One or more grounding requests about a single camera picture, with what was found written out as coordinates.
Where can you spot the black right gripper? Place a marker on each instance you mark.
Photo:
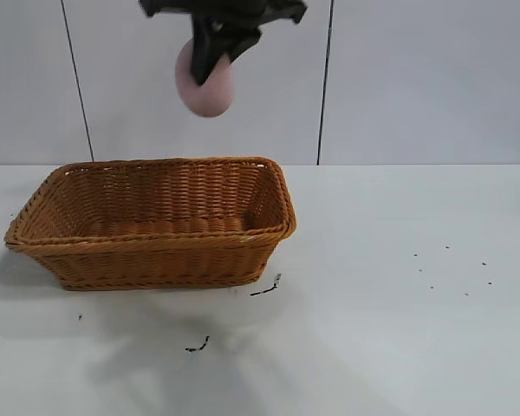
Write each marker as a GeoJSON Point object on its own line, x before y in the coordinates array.
{"type": "Point", "coordinates": [225, 8]}

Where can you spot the brown woven wicker basket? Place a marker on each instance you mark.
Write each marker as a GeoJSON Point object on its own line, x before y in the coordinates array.
{"type": "Point", "coordinates": [156, 260]}

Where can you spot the pink peach with green leaf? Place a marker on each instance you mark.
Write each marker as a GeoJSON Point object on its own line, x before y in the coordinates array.
{"type": "Point", "coordinates": [210, 97]}

